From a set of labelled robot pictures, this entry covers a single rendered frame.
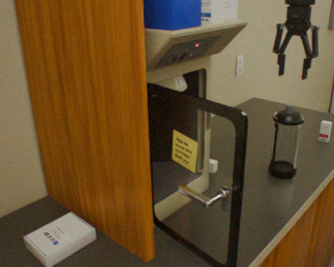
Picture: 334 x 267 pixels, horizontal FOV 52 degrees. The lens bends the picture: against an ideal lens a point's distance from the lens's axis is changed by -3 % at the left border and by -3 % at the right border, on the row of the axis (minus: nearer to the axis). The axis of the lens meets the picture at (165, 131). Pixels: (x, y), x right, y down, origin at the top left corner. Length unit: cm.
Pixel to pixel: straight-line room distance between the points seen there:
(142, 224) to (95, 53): 42
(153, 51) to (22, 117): 56
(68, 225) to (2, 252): 19
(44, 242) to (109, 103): 43
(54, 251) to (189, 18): 66
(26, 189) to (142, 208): 54
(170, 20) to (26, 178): 75
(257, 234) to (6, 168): 80
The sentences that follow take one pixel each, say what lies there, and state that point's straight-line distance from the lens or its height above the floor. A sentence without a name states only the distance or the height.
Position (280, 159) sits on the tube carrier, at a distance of 131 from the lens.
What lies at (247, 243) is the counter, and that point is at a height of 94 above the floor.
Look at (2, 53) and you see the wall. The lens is 113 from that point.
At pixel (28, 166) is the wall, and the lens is 125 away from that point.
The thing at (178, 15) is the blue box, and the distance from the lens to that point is 77.
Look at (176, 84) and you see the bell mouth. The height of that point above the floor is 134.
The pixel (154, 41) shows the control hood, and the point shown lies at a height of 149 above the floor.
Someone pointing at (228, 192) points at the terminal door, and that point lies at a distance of 72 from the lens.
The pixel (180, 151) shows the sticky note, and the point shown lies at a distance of 78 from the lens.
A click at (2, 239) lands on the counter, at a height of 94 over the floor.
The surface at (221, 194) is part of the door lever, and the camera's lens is 72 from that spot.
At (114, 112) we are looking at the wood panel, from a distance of 80.
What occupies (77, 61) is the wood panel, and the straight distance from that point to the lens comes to 87.
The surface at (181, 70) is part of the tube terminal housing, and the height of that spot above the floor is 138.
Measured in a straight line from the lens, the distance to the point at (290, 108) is 126.
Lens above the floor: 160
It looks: 23 degrees down
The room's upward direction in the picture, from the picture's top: 2 degrees counter-clockwise
